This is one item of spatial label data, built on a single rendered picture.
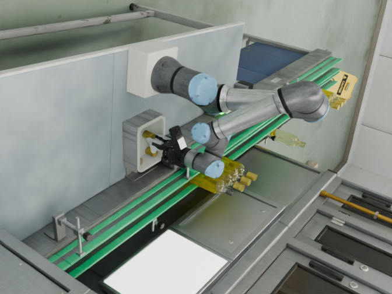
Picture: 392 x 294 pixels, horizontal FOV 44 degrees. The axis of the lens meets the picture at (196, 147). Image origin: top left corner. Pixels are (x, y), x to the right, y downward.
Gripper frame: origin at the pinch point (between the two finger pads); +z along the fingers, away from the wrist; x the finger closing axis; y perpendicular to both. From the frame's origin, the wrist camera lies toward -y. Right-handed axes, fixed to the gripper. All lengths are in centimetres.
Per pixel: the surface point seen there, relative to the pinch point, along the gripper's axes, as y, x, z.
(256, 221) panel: 38, 25, -43
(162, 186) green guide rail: 22.5, -0.1, -7.1
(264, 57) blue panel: 9, 153, 30
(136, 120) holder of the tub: -6.9, -3.3, 5.4
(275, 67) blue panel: 9, 141, 15
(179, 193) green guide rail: 29.5, 9.1, -9.9
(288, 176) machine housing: 41, 74, -35
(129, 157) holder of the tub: 8.9, -8.0, 5.3
